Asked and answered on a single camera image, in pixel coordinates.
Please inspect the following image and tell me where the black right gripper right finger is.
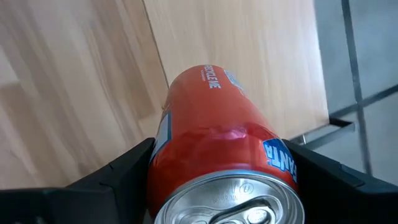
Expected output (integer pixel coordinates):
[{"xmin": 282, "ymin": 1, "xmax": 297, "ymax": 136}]
[{"xmin": 281, "ymin": 139, "xmax": 398, "ymax": 224}]

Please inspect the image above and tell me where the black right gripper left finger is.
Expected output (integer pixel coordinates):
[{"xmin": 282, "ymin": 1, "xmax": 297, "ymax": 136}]
[{"xmin": 0, "ymin": 138, "xmax": 155, "ymax": 224}]

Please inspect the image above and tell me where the red Fanta soda can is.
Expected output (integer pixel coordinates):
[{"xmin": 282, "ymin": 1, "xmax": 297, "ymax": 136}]
[{"xmin": 145, "ymin": 64, "xmax": 306, "ymax": 224}]

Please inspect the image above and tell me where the wooden shelf with black frame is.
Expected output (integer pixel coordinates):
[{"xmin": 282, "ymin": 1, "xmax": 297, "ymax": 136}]
[{"xmin": 142, "ymin": 0, "xmax": 356, "ymax": 152}]

